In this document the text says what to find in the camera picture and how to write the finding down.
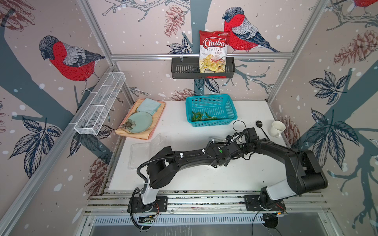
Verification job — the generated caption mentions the teal plastic basket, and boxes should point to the teal plastic basket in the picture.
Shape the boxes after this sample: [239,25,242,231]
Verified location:
[185,94,238,127]

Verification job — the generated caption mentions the clear clamshell container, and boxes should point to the clear clamshell container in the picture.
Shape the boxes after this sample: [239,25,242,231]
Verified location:
[128,134,168,170]

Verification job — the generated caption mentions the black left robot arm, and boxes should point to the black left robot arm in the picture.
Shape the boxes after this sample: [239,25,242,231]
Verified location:
[130,141,248,211]

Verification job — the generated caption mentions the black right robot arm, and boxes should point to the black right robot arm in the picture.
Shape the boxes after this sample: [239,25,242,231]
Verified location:
[227,128,328,209]

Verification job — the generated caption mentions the black spoon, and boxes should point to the black spoon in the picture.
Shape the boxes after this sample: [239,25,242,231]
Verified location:
[256,121,269,140]

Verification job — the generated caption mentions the white mug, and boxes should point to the white mug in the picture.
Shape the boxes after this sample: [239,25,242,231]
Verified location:
[269,121,286,138]

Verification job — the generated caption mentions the orange tray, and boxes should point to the orange tray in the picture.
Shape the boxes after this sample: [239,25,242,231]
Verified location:
[115,98,166,140]

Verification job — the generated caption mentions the light green folded cloth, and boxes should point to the light green folded cloth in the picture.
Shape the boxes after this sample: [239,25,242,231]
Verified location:
[137,98,161,116]

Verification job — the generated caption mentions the green ceramic plate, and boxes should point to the green ceramic plate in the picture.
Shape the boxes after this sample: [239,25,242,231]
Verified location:
[124,112,153,133]

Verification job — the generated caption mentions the red cassava chips bag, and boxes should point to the red cassava chips bag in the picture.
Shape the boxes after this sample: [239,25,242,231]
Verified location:
[199,30,229,75]

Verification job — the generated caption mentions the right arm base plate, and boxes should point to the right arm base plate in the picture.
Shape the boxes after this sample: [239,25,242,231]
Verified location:
[243,195,286,212]

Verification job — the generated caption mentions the black wall basket shelf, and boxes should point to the black wall basket shelf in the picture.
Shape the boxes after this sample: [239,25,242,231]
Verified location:
[171,57,235,79]

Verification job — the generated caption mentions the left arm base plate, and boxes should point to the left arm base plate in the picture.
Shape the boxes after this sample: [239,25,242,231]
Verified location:
[127,195,168,213]

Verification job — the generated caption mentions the white wire wall shelf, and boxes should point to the white wire wall shelf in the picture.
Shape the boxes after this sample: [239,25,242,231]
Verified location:
[74,72,126,135]

